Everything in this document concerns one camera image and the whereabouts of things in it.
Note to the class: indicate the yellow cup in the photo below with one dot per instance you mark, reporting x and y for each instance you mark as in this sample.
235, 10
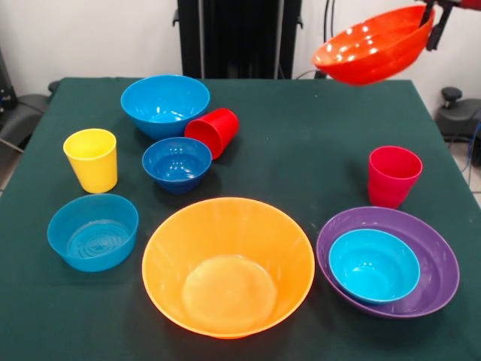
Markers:
92, 169

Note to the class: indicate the black table clamp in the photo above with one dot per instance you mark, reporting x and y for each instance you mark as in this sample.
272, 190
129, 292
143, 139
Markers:
53, 86

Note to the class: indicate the large blue bowl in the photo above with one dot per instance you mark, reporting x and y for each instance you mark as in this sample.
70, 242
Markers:
158, 97

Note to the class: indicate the small dark blue bowl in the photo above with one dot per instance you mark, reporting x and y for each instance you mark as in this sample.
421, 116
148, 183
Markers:
176, 161

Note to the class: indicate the pink-red cup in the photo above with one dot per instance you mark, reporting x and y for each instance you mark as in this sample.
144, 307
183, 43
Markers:
391, 184

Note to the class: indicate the shallow purple bowl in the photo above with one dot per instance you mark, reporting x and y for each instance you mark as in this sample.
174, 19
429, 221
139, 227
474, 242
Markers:
439, 274

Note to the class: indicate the red cup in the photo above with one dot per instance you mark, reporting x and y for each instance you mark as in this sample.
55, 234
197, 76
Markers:
216, 129

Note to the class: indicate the small light blue bowl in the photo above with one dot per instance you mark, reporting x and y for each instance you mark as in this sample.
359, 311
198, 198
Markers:
372, 263

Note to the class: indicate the dark green tablecloth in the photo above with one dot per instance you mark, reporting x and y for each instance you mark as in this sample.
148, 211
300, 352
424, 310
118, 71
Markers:
94, 319

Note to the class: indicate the large orange bowl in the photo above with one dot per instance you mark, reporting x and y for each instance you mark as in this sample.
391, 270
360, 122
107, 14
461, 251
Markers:
225, 244

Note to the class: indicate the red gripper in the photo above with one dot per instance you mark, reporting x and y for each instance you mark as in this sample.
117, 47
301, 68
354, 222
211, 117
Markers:
471, 3

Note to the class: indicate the black base with knob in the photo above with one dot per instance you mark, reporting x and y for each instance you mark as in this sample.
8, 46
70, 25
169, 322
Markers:
456, 113

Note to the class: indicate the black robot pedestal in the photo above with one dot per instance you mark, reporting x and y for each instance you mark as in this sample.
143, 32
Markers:
233, 37

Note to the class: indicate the black chair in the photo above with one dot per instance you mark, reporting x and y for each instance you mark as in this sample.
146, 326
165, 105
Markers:
20, 116

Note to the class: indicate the straight-walled teal blue bowl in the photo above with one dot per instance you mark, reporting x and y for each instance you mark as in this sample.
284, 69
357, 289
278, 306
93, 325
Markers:
75, 225

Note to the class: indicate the shallow red-orange bowl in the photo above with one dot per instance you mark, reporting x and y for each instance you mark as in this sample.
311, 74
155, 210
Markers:
376, 60

